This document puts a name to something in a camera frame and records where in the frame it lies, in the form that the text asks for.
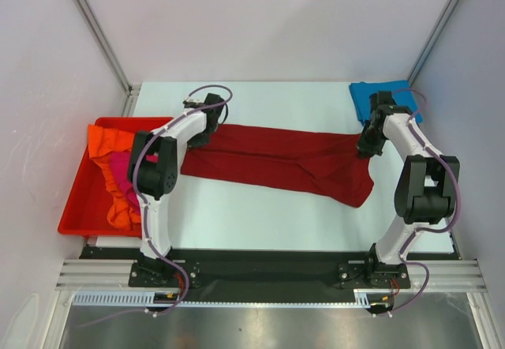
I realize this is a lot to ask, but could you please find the dark red t shirt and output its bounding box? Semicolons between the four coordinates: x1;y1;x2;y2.
181;125;374;208

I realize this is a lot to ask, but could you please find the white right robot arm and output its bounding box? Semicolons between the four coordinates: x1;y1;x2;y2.
357;91;461;287

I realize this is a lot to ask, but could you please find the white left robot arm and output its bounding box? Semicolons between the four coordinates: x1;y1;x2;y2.
127;92;230;286

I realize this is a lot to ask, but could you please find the folded blue t shirt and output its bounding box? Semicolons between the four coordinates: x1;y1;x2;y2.
349;80;418;125

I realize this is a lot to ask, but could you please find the pink t shirt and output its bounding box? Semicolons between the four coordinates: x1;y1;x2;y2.
109;152;140;213

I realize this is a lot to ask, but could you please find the orange t shirt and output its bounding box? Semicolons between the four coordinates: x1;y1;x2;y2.
88;125;140;231

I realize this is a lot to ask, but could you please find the red plastic bin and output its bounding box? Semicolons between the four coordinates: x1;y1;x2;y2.
58;117;171;238

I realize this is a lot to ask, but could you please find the left aluminium corner post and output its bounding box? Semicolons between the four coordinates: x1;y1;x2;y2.
73;0;132;95

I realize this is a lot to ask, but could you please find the aluminium corner post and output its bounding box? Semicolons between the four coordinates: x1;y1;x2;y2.
407;0;462;85
73;0;132;95

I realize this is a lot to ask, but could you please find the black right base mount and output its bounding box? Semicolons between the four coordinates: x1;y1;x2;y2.
336;261;411;290

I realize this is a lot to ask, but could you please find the aluminium frame rail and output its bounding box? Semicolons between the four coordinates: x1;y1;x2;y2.
55;259;488;293

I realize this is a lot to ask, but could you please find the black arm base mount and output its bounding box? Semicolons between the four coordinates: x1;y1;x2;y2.
128;258;202;288

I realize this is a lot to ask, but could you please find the right aluminium corner post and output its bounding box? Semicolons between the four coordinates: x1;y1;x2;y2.
407;0;462;85

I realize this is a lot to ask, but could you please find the white slotted cable duct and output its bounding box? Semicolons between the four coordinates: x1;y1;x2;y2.
73;290;395;309

